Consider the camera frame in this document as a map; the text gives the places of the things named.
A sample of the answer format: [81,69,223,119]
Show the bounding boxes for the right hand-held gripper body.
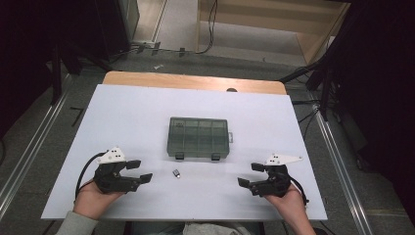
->
[258,153,303,199]

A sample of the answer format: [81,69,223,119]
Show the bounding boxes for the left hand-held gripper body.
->
[93,146,133,194]

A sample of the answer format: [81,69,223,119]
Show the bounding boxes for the smoky clear plastic organizer box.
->
[166,117,235,162]

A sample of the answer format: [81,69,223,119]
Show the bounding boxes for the person's right hand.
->
[263,183,309,221]

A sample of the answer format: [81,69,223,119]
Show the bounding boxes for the person's left hand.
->
[72,180,126,220]

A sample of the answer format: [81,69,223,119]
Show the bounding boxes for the wooden table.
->
[102,70,288,96]

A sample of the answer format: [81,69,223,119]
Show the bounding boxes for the black metal stand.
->
[48,40,112,106]
[279,57,336,122]

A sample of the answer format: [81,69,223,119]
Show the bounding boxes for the light wooden shelf unit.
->
[195,0,351,67]

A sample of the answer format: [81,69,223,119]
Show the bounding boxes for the dark curtain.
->
[0,0,131,138]
[326,0,415,216]

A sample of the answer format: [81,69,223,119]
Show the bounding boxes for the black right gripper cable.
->
[288,175,309,207]

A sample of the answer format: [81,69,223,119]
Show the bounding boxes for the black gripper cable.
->
[288,175,309,207]
[74,151,109,201]

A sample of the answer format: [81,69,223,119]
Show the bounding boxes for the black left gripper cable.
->
[74,151,109,201]

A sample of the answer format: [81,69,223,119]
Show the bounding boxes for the metal floor rail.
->
[0,73,72,219]
[312,103,374,235]

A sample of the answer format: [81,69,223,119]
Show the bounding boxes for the black floor cables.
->
[291,98,323,140]

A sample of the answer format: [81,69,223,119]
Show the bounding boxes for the black hanging cable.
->
[195,0,219,55]

